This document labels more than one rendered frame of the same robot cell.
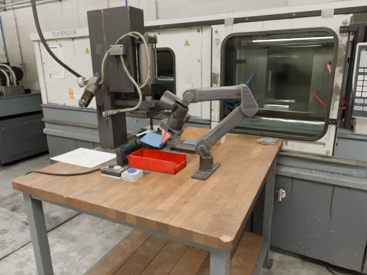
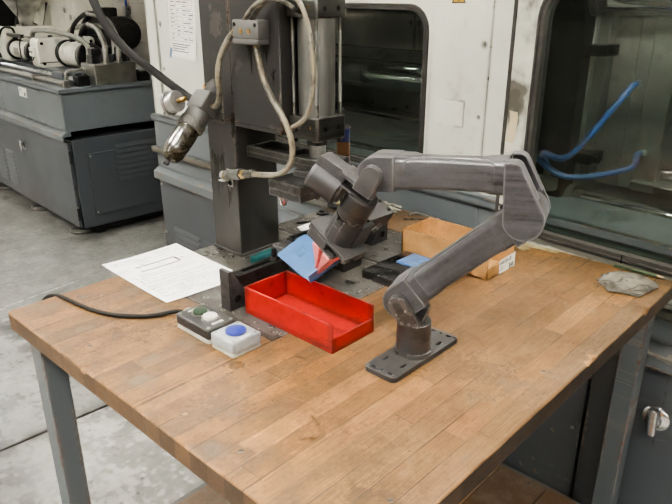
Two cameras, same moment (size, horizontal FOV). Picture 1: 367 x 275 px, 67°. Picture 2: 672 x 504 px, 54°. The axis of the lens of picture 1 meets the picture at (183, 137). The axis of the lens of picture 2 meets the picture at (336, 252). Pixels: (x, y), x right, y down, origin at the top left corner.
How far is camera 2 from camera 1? 0.33 m
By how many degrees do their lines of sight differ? 17
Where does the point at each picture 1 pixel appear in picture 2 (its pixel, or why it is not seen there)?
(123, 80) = (261, 103)
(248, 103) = (518, 210)
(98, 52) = (214, 32)
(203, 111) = not seen: hidden behind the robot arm
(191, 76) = (464, 84)
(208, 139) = (417, 284)
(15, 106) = (115, 108)
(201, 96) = (404, 177)
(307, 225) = not seen: outside the picture
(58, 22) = not seen: outside the picture
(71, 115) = (205, 147)
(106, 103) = (229, 153)
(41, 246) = (64, 447)
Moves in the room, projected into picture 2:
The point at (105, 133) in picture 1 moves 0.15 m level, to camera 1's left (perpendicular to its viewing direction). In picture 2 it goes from (226, 219) to (174, 214)
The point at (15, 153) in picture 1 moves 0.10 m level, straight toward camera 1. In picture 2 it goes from (111, 208) to (111, 213)
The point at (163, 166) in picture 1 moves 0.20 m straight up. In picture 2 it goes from (310, 328) to (309, 228)
